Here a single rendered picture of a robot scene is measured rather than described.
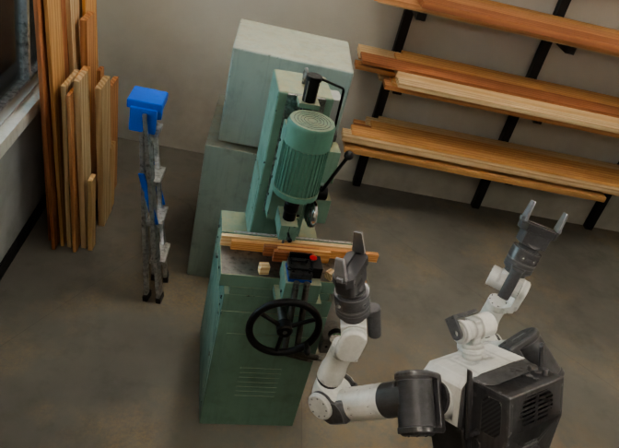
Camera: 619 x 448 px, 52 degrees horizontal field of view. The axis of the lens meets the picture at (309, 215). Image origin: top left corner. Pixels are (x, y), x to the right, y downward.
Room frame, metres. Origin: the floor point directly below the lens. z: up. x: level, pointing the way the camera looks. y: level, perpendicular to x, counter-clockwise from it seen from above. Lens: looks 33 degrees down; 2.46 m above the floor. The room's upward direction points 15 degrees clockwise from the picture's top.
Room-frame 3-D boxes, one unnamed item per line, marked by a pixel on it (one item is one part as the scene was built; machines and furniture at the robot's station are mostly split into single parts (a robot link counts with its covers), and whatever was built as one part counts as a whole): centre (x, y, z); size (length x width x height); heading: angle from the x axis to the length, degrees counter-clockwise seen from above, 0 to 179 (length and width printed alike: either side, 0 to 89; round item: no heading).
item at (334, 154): (2.33, -0.01, 1.23); 0.09 x 0.08 x 0.15; 16
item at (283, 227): (2.10, 0.08, 1.03); 0.14 x 0.07 x 0.09; 16
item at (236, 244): (2.11, -0.02, 0.92); 0.62 x 0.02 x 0.04; 106
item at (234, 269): (1.99, 0.00, 0.87); 0.61 x 0.30 x 0.06; 106
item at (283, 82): (2.36, 0.16, 1.16); 0.22 x 0.22 x 0.72; 16
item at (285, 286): (1.91, -0.03, 0.91); 0.15 x 0.14 x 0.09; 106
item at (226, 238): (2.11, 0.03, 0.92); 0.60 x 0.02 x 0.05; 106
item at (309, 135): (2.08, 0.08, 1.35); 0.18 x 0.18 x 0.31
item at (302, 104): (2.21, 0.12, 1.54); 0.08 x 0.08 x 0.17; 16
